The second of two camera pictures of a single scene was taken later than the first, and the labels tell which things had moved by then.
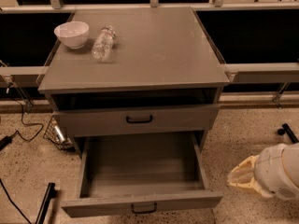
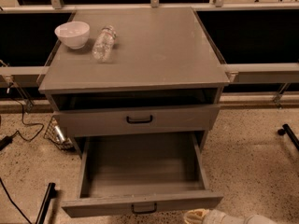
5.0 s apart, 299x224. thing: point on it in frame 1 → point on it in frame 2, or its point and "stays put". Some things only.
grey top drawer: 135,119 stays put
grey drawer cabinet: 163,77 stays put
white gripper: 270,172 → 221,217
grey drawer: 143,175 stays put
